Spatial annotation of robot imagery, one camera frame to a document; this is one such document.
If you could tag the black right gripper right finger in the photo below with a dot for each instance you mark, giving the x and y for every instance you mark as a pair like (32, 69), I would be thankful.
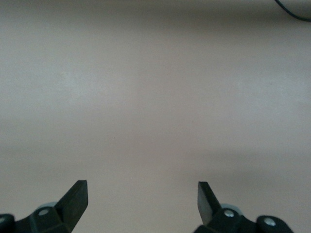
(206, 206)

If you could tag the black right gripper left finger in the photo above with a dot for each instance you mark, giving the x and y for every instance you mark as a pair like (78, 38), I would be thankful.
(70, 206)

